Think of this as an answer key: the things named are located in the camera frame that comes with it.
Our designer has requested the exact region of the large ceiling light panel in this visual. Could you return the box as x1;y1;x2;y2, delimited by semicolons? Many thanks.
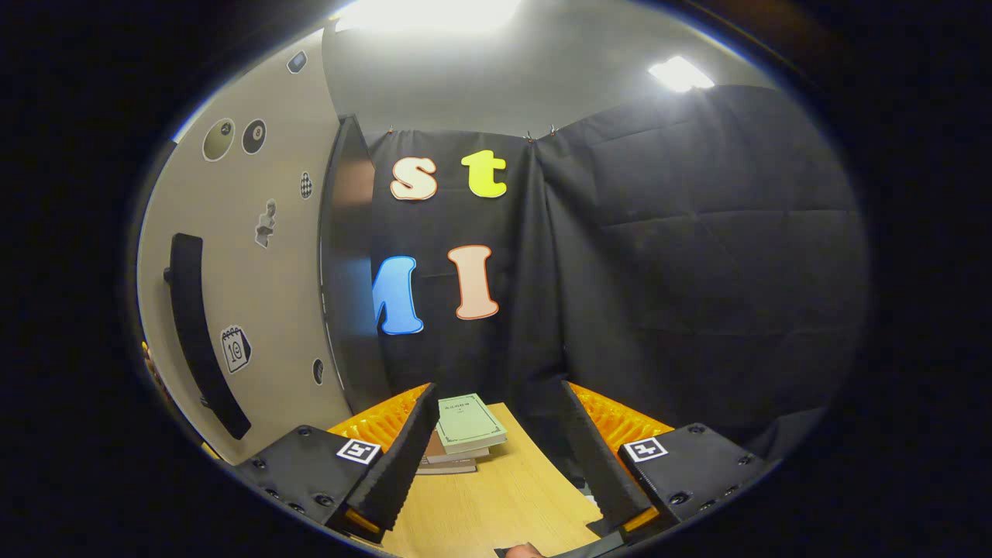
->
333;0;524;33

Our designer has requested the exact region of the narrow ceiling light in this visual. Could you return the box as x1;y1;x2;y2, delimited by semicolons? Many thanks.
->
648;56;715;94

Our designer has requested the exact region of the dark brown book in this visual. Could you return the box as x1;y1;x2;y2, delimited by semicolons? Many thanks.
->
416;457;478;475

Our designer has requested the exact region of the green book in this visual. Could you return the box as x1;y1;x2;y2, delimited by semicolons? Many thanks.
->
436;393;508;456

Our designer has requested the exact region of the black backdrop cloth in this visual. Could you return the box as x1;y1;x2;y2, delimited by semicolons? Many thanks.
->
364;84;869;481

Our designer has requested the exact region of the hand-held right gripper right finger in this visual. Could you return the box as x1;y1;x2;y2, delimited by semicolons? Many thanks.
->
560;380;780;543

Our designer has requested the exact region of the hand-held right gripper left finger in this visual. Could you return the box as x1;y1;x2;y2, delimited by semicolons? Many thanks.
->
235;382;440;543

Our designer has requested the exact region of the black door handle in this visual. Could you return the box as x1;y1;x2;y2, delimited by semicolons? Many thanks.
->
163;232;253;441

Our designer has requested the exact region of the grey cabinet door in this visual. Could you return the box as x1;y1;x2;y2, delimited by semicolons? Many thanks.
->
136;31;353;466

